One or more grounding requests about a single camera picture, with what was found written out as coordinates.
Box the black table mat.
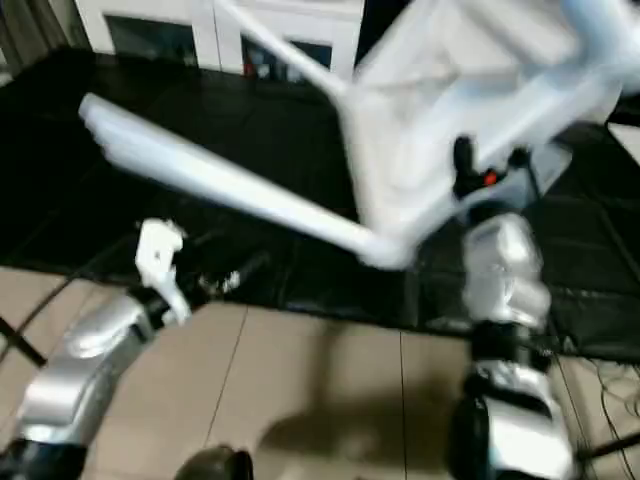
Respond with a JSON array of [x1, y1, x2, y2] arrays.
[[0, 48, 640, 363]]

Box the white glass-door cabinet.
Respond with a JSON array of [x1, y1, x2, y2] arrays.
[[74, 0, 367, 87]]

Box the black stand bar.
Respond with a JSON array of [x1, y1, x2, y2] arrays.
[[578, 432, 640, 465]]

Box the grey curtain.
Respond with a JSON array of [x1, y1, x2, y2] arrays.
[[0, 0, 93, 71]]

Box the black table frame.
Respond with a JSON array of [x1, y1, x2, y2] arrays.
[[0, 316, 47, 369]]

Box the thin floor cables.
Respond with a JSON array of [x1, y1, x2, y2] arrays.
[[585, 356, 640, 426]]

